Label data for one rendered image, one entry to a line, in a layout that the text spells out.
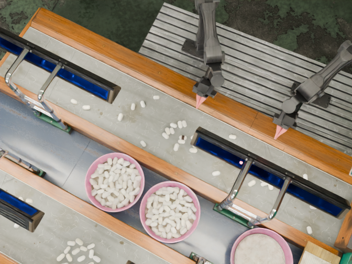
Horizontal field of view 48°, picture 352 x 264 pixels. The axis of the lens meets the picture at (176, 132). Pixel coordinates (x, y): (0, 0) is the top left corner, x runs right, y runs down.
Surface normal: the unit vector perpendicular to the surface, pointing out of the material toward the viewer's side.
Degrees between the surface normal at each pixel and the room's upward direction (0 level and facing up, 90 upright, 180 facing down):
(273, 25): 0
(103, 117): 0
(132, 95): 0
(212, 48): 19
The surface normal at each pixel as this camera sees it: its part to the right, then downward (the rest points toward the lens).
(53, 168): 0.01, -0.29
